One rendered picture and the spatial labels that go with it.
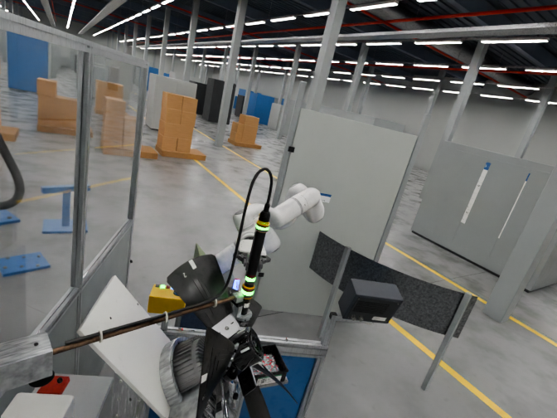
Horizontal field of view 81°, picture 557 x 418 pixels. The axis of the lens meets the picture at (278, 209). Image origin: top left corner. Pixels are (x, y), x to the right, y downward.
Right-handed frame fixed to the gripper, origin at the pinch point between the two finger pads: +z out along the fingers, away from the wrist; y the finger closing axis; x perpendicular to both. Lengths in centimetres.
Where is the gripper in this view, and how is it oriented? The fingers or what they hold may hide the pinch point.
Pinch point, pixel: (253, 264)
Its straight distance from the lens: 112.5
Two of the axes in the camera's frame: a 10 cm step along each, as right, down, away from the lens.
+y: -9.7, -1.7, -2.0
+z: 1.3, 3.3, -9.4
